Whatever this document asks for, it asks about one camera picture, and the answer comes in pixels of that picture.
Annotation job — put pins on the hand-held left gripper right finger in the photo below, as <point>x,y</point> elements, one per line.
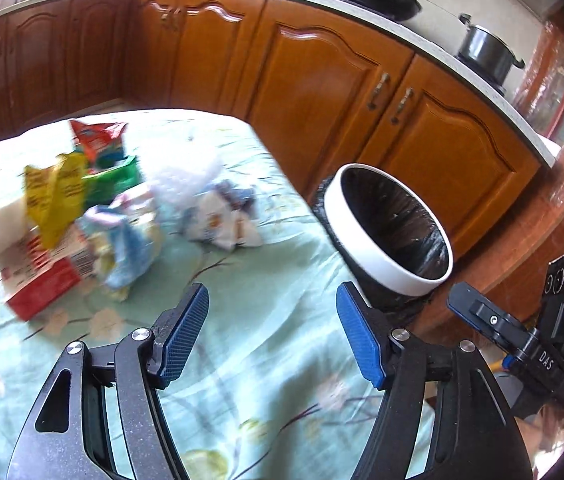
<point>356,335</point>

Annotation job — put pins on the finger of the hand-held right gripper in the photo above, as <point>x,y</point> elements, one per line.
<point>486,317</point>

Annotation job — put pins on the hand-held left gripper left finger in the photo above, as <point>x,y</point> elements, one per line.
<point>188,330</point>

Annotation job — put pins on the white rimmed trash bin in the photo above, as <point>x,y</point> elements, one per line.
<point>356,240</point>

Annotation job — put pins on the white foam fruit net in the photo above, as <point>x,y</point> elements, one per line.
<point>182,180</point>

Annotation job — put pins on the red white milk carton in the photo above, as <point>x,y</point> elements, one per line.
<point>42,280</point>

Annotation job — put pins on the crushed green can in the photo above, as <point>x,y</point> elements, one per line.
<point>117,177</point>

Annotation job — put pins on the red snack bag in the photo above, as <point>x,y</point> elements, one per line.
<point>97,137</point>

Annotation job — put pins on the floral green tablecloth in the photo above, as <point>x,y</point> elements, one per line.
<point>262,270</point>

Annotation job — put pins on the blue white crumpled wrapper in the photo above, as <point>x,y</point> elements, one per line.
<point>127,245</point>

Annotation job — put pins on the crumpled printed paper wrapper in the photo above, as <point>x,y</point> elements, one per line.
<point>217,220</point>

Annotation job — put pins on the yellow snack bag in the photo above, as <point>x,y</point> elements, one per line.
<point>57,195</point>

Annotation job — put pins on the plastic-covered red furniture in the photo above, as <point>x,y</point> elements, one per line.
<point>561,90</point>

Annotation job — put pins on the dark steel cooking pot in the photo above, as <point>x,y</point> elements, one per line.
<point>486,55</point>

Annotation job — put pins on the wooden lower kitchen cabinet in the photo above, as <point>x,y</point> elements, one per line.
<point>312,75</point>

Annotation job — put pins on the light kitchen countertop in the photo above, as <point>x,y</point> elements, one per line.
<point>441,35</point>

